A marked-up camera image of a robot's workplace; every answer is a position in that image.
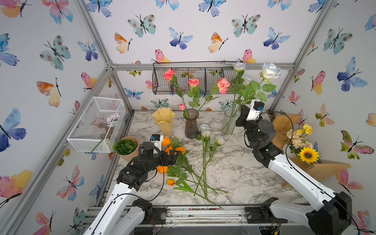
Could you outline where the orange ranunculus flower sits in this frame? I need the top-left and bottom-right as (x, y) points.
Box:
(157, 166), (168, 174)

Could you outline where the white mesh wall basket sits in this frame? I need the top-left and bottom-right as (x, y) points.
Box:
(67, 97), (125, 153)

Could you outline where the clear glass vase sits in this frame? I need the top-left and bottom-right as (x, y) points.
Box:
(221, 109), (239, 135)

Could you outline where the pink tulip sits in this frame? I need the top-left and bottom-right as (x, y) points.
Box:
(179, 103), (190, 119)

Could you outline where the yellow ruffled vase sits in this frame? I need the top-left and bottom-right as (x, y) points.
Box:
(152, 108), (177, 136)

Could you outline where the purple glass vase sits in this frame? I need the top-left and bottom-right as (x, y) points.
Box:
(183, 109), (199, 139)

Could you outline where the wooden corner shelf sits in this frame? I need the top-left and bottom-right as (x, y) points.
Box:
(273, 114), (351, 182)

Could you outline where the sunflower bouquet in vase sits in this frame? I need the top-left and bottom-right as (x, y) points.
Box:
(283, 124), (320, 165)

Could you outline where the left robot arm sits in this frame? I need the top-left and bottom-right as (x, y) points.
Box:
(84, 142), (181, 235)

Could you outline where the pink rose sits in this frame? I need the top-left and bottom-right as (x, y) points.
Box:
(198, 78), (230, 111)

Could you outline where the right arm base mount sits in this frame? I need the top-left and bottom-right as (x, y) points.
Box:
(244, 197), (288, 224)

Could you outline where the black wire wall basket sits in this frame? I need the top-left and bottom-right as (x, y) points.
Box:
(152, 61), (239, 96)

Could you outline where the potted green succulent plant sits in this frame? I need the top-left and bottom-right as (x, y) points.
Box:
(113, 136), (139, 162)

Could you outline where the small white rose stem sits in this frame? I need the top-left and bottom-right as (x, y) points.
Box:
(197, 124), (211, 198)

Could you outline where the orange tulip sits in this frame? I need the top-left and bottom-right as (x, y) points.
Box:
(166, 179), (207, 199)

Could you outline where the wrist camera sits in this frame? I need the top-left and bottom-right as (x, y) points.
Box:
(150, 134), (164, 150)
(246, 100), (265, 121)

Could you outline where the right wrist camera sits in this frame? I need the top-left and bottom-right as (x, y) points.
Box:
(246, 100), (265, 121)

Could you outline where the pink rose pair stem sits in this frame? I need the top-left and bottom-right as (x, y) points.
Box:
(163, 69), (200, 109)

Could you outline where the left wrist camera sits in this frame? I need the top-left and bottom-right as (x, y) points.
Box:
(150, 134), (164, 150)

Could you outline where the orange rose flower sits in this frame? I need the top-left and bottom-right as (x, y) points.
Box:
(162, 137), (171, 147)

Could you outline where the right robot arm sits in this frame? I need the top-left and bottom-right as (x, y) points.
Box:
(236, 101), (356, 235)

